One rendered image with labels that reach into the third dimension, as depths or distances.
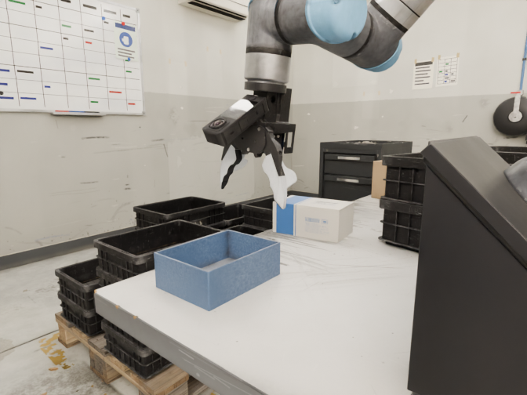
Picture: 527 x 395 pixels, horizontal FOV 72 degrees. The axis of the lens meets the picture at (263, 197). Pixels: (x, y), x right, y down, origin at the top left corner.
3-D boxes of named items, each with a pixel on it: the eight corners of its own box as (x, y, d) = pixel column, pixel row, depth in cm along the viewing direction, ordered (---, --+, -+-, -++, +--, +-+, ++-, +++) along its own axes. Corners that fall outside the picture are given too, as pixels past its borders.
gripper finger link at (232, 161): (239, 186, 72) (263, 154, 67) (217, 190, 68) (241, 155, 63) (231, 175, 74) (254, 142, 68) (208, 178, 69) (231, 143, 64)
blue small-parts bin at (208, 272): (208, 312, 59) (208, 272, 58) (154, 287, 69) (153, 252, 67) (280, 274, 75) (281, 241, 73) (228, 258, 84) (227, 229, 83)
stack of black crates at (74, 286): (89, 340, 147) (84, 288, 143) (58, 316, 166) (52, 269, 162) (170, 304, 178) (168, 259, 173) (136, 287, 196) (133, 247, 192)
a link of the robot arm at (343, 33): (387, 0, 51) (327, 9, 59) (343, -37, 43) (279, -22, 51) (374, 57, 52) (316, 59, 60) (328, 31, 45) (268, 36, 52)
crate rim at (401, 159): (517, 177, 69) (519, 164, 68) (378, 164, 91) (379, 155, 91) (567, 164, 94) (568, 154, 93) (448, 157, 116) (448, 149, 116)
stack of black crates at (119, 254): (145, 384, 122) (136, 258, 114) (101, 349, 141) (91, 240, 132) (228, 333, 152) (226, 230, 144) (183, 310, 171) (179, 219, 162)
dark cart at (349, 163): (373, 278, 242) (382, 143, 225) (316, 262, 270) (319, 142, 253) (404, 255, 288) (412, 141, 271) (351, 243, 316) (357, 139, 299)
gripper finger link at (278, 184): (311, 198, 61) (291, 150, 63) (291, 204, 57) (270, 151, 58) (299, 204, 63) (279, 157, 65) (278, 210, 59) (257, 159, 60)
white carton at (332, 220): (272, 231, 105) (272, 201, 104) (291, 222, 115) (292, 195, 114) (338, 243, 95) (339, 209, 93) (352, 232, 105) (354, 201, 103)
